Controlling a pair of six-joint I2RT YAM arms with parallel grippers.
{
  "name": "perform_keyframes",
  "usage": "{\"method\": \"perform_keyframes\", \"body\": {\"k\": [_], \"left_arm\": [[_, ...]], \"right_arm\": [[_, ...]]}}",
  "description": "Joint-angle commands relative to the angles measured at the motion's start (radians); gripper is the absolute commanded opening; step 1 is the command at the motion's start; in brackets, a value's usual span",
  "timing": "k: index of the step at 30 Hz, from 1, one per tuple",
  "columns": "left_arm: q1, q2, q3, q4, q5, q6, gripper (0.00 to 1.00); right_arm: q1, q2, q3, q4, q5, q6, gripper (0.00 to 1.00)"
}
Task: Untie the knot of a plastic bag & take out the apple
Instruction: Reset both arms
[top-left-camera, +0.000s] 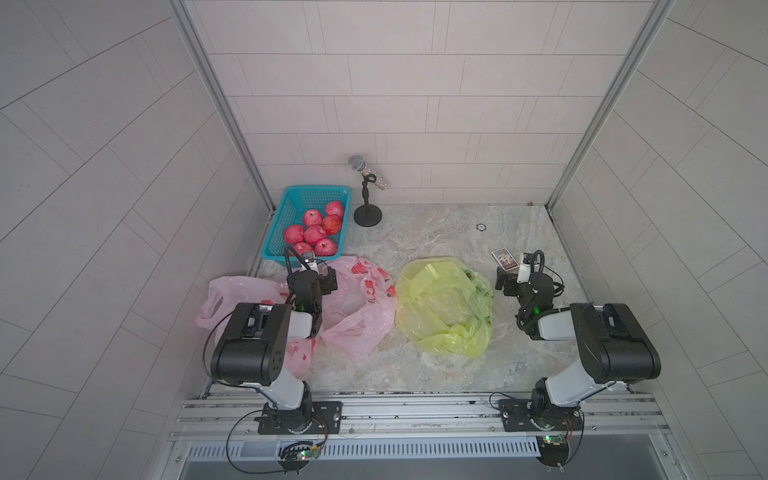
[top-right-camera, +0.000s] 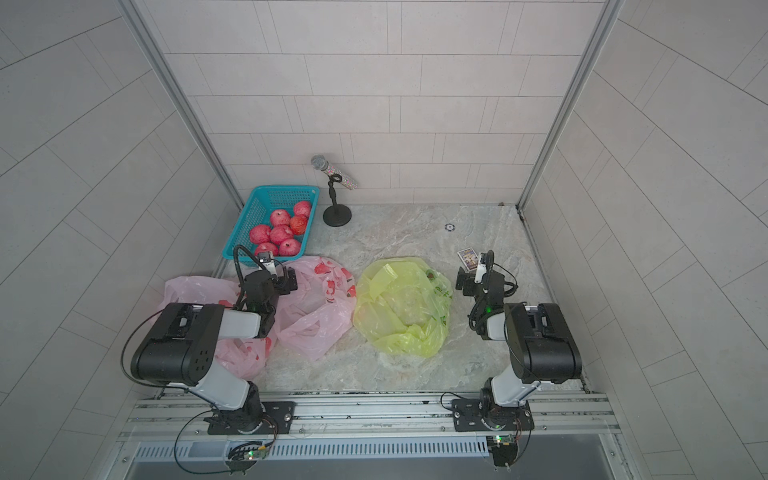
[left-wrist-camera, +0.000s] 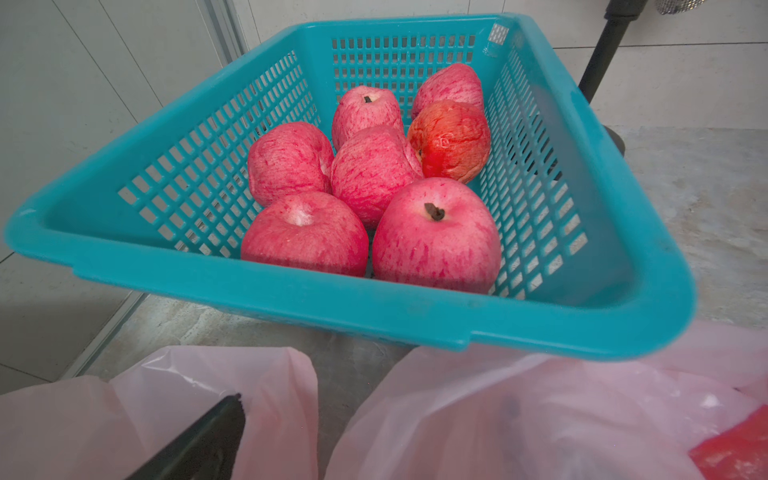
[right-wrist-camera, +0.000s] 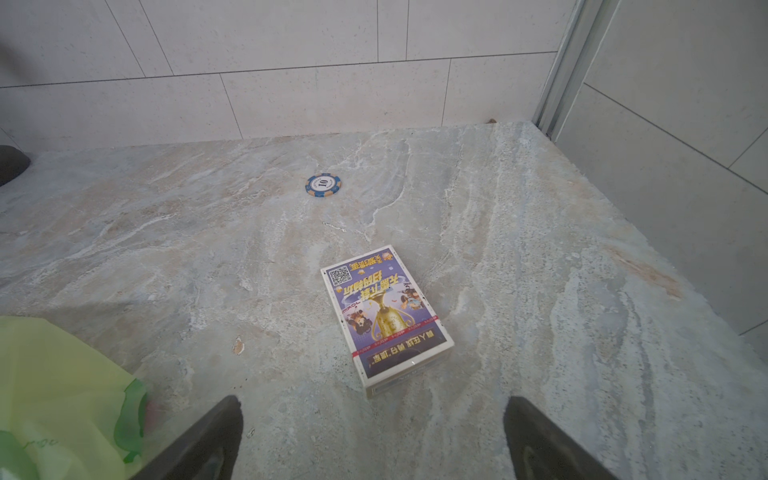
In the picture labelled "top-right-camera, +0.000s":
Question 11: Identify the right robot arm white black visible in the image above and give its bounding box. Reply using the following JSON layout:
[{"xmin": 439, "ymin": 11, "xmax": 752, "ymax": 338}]
[{"xmin": 451, "ymin": 249, "xmax": 582, "ymax": 432}]

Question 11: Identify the red apple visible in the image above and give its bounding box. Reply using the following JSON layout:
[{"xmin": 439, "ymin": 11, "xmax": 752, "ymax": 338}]
[
  {"xmin": 269, "ymin": 225, "xmax": 294, "ymax": 245},
  {"xmin": 293, "ymin": 200, "xmax": 312, "ymax": 218},
  {"xmin": 254, "ymin": 242, "xmax": 279, "ymax": 257},
  {"xmin": 289, "ymin": 214, "xmax": 308, "ymax": 236},
  {"xmin": 278, "ymin": 238, "xmax": 302, "ymax": 257},
  {"xmin": 249, "ymin": 224, "xmax": 272, "ymax": 245},
  {"xmin": 269, "ymin": 209, "xmax": 292, "ymax": 227}
]

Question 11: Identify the circuit board with cables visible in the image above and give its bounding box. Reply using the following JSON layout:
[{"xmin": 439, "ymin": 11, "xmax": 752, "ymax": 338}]
[
  {"xmin": 486, "ymin": 435, "xmax": 520, "ymax": 469},
  {"xmin": 225, "ymin": 441, "xmax": 272, "ymax": 475}
]

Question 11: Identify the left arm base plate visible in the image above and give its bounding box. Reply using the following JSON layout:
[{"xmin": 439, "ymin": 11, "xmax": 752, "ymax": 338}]
[{"xmin": 204, "ymin": 401, "xmax": 296, "ymax": 435}]

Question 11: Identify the aluminium rail frame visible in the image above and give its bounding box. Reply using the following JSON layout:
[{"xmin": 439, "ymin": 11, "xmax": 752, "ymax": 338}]
[{"xmin": 99, "ymin": 390, "xmax": 638, "ymax": 479}]

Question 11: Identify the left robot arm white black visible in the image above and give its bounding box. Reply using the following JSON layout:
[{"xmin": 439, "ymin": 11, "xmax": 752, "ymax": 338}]
[{"xmin": 121, "ymin": 244, "xmax": 298, "ymax": 436}]

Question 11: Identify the yellow-green plastic bag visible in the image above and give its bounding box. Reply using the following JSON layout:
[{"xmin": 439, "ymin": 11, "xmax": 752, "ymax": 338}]
[{"xmin": 352, "ymin": 257, "xmax": 453, "ymax": 358}]

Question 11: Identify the playing card deck box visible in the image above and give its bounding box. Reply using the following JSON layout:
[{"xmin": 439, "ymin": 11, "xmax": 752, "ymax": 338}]
[{"xmin": 457, "ymin": 248, "xmax": 480, "ymax": 271}]

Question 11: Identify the pink plastic bag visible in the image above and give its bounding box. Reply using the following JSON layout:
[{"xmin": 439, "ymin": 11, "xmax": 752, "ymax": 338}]
[
  {"xmin": 275, "ymin": 256, "xmax": 356, "ymax": 361},
  {"xmin": 158, "ymin": 276, "xmax": 278, "ymax": 380}
]

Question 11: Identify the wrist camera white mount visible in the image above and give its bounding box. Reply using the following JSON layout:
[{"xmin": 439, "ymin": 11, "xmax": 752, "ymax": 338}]
[
  {"xmin": 257, "ymin": 251, "xmax": 277, "ymax": 276},
  {"xmin": 474, "ymin": 253, "xmax": 487, "ymax": 284}
]

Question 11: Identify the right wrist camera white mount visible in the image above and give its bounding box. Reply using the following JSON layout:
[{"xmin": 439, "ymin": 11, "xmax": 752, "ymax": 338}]
[{"xmin": 474, "ymin": 253, "xmax": 487, "ymax": 284}]

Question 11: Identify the pink plastic bag back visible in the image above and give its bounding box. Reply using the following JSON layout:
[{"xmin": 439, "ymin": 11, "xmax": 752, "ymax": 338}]
[{"xmin": 275, "ymin": 256, "xmax": 356, "ymax": 361}]

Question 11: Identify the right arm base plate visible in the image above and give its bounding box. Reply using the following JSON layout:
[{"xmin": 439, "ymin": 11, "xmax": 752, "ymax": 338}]
[{"xmin": 450, "ymin": 398, "xmax": 535, "ymax": 433}]

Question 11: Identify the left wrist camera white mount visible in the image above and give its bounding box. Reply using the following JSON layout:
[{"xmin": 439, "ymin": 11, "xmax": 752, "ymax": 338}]
[{"xmin": 257, "ymin": 251, "xmax": 277, "ymax": 276}]

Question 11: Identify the right circuit board with cables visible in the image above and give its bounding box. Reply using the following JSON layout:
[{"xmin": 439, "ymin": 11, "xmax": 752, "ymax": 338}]
[{"xmin": 486, "ymin": 435, "xmax": 520, "ymax": 469}]

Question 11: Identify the left circuit board with cables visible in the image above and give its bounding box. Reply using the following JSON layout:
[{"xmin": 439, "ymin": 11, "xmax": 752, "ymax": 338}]
[{"xmin": 225, "ymin": 441, "xmax": 272, "ymax": 475}]

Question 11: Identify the teal plastic basket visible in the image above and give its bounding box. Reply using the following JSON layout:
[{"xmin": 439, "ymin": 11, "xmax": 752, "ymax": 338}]
[{"xmin": 221, "ymin": 185, "xmax": 320, "ymax": 261}]

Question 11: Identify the microphone on black stand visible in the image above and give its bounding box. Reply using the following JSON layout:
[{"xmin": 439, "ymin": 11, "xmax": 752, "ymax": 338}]
[{"xmin": 311, "ymin": 155, "xmax": 357, "ymax": 227}]

